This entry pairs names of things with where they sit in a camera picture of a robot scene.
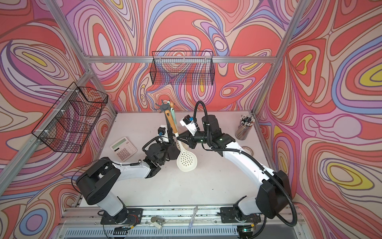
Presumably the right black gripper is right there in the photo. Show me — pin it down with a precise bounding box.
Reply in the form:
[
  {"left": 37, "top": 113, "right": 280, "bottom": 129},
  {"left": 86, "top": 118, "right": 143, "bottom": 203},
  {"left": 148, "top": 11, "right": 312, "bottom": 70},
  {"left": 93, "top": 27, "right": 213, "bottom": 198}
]
[{"left": 177, "top": 129, "right": 212, "bottom": 149}]

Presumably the grey utensil rack stand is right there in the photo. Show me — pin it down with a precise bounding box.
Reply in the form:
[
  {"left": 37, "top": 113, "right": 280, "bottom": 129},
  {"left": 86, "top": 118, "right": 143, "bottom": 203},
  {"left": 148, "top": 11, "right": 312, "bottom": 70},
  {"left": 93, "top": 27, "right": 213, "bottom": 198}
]
[{"left": 155, "top": 100, "right": 176, "bottom": 144}]

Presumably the cream skimmer green handle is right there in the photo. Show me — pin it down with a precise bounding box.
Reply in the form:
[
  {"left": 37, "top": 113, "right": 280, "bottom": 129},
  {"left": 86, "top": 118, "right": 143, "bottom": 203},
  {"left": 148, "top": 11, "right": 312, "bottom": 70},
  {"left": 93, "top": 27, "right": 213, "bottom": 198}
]
[{"left": 168, "top": 101, "right": 181, "bottom": 150}]

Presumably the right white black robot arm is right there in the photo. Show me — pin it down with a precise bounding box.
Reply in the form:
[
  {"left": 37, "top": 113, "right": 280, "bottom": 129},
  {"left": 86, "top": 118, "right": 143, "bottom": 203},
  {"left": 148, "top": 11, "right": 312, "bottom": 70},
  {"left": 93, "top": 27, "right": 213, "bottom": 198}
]
[{"left": 166, "top": 101, "right": 298, "bottom": 227}]

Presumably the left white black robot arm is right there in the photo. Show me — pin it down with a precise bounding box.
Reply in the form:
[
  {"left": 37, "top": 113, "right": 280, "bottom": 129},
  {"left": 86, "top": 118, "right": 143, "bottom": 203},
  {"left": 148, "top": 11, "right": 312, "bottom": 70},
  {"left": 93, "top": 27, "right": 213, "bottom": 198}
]
[{"left": 76, "top": 136, "right": 180, "bottom": 225}]

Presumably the pencil cup with pencils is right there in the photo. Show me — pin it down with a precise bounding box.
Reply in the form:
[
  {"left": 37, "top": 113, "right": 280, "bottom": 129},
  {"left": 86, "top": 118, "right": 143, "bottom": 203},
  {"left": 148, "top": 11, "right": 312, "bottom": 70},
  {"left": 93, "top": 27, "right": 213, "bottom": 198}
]
[{"left": 235, "top": 115, "right": 255, "bottom": 140}]

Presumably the roll of tape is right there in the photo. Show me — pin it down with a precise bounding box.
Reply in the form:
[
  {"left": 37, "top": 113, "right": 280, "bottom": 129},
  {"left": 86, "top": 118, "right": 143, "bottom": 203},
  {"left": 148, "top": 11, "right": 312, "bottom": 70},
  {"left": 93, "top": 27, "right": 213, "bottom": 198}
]
[{"left": 242, "top": 146, "right": 254, "bottom": 156}]

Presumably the pink white calculator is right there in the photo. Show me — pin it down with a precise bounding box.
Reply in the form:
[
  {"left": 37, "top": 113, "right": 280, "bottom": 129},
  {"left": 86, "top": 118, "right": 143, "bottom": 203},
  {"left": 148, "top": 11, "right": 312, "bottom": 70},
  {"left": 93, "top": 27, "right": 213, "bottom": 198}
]
[{"left": 110, "top": 137, "right": 138, "bottom": 162}]

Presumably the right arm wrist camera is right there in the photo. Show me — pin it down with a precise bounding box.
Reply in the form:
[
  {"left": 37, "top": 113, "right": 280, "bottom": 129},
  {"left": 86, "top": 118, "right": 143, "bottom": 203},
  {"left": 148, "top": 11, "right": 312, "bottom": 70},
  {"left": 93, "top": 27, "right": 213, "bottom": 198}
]
[{"left": 180, "top": 115, "right": 198, "bottom": 136}]

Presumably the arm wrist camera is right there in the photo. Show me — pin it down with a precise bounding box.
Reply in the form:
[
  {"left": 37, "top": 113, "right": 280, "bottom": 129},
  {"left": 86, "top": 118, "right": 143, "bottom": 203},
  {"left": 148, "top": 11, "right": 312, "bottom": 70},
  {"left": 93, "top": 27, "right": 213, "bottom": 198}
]
[
  {"left": 180, "top": 115, "right": 198, "bottom": 136},
  {"left": 158, "top": 125, "right": 169, "bottom": 143}
]

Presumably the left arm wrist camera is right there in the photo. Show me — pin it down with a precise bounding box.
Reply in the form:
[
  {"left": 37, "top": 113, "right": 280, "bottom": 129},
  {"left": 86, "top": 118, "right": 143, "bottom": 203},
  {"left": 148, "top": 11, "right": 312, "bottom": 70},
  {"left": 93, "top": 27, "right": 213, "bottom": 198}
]
[{"left": 158, "top": 125, "right": 169, "bottom": 143}]

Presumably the pen on rail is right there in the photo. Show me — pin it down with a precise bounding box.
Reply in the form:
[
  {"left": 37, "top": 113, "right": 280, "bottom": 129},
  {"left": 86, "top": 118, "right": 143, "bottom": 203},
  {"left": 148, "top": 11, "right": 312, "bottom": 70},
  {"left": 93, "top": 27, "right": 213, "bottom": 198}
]
[{"left": 188, "top": 206, "right": 199, "bottom": 230}]

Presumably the black wire basket back wall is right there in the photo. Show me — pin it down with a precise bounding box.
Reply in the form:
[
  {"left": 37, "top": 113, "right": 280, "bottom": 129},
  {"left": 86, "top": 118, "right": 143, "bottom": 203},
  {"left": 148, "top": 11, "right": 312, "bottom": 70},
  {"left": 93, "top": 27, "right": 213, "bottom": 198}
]
[{"left": 150, "top": 50, "right": 215, "bottom": 86}]

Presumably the black wire basket wall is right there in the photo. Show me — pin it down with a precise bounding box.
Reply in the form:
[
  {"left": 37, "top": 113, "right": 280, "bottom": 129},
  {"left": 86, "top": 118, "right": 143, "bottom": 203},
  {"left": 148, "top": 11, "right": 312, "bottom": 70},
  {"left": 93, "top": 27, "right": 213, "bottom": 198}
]
[
  {"left": 31, "top": 83, "right": 108, "bottom": 153},
  {"left": 150, "top": 50, "right": 215, "bottom": 86}
]

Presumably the small clip on rail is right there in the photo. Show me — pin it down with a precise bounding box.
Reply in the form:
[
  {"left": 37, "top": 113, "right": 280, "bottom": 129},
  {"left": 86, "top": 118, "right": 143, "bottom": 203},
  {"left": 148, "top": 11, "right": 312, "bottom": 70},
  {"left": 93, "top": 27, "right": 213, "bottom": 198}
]
[{"left": 150, "top": 217, "right": 166, "bottom": 230}]

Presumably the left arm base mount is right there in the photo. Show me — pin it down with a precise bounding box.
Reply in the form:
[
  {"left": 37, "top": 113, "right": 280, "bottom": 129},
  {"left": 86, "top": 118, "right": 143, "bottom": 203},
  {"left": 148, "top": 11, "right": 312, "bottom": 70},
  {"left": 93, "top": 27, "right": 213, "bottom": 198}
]
[{"left": 100, "top": 208, "right": 143, "bottom": 225}]

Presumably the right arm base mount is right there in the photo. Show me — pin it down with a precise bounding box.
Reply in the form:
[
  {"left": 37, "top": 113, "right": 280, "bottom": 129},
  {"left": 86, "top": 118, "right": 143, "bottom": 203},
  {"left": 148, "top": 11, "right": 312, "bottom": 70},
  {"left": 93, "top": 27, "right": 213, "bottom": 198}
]
[{"left": 217, "top": 196, "right": 262, "bottom": 225}]

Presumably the black wire basket left wall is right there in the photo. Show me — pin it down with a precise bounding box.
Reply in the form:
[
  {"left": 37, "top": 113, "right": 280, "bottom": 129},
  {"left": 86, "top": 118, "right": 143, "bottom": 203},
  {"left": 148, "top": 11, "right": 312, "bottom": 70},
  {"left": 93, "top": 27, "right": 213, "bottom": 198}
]
[{"left": 31, "top": 83, "right": 108, "bottom": 153}]

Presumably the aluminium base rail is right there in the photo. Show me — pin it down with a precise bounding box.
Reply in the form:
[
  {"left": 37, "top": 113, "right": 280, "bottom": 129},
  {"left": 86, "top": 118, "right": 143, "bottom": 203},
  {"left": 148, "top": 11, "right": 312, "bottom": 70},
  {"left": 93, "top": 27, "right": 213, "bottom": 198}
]
[{"left": 53, "top": 205, "right": 312, "bottom": 239}]

